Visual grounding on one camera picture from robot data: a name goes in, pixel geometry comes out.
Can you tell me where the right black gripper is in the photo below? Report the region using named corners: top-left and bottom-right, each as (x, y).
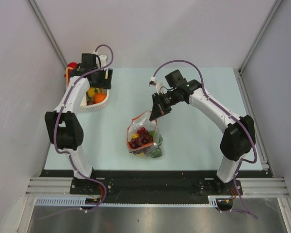
top-left (150, 89), bottom-right (180, 122)

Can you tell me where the orange fruit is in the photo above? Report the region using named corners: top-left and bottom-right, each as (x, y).
top-left (93, 93), bottom-right (106, 104)

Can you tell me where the dark grape bunch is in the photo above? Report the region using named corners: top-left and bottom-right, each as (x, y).
top-left (128, 127), bottom-right (154, 154)

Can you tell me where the clear orange zip bag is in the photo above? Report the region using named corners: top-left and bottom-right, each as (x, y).
top-left (126, 111), bottom-right (163, 159)

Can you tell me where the yellow bell pepper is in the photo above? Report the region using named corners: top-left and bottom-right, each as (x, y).
top-left (130, 133), bottom-right (144, 156)

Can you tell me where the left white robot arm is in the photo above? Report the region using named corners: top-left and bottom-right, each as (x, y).
top-left (45, 51), bottom-right (113, 194)

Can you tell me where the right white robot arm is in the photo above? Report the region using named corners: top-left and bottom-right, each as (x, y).
top-left (149, 70), bottom-right (256, 195)

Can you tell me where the yellow lemon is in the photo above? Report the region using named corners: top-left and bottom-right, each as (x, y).
top-left (87, 87), bottom-right (101, 98)

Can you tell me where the red bell pepper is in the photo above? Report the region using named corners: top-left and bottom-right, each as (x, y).
top-left (67, 62), bottom-right (78, 68)

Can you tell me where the orange sliced papaya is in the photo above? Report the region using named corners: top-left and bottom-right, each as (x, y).
top-left (65, 67), bottom-right (73, 86)

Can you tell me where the white plastic basket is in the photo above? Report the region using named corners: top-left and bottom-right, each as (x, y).
top-left (65, 60), bottom-right (110, 114)

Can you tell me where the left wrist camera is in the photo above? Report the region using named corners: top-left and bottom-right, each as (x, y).
top-left (93, 51), bottom-right (108, 68)

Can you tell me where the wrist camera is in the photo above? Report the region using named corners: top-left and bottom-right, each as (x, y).
top-left (93, 51), bottom-right (108, 68)
top-left (149, 76), bottom-right (163, 94)

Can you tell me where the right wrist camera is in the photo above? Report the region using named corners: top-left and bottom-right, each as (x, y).
top-left (149, 76), bottom-right (163, 94)

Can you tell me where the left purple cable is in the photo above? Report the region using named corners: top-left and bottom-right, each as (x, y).
top-left (37, 44), bottom-right (114, 219)

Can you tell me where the purple cable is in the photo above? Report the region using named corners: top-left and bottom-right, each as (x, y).
top-left (153, 60), bottom-right (259, 219)
top-left (37, 44), bottom-right (114, 219)

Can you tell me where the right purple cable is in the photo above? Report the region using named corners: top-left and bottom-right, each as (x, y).
top-left (153, 60), bottom-right (259, 219)

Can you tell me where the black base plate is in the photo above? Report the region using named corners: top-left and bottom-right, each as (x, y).
top-left (40, 170), bottom-right (272, 202)

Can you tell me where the right aluminium post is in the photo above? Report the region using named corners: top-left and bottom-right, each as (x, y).
top-left (239, 0), bottom-right (284, 72)

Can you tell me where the aluminium post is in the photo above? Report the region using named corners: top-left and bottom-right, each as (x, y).
top-left (26, 0), bottom-right (67, 68)
top-left (239, 0), bottom-right (284, 72)

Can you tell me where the left aluminium post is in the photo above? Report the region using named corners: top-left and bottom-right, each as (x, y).
top-left (26, 0), bottom-right (67, 68)

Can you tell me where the aluminium front rail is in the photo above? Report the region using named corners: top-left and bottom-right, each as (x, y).
top-left (26, 177), bottom-right (290, 198)

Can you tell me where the white cable duct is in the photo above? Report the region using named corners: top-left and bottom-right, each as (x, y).
top-left (35, 196), bottom-right (217, 208)

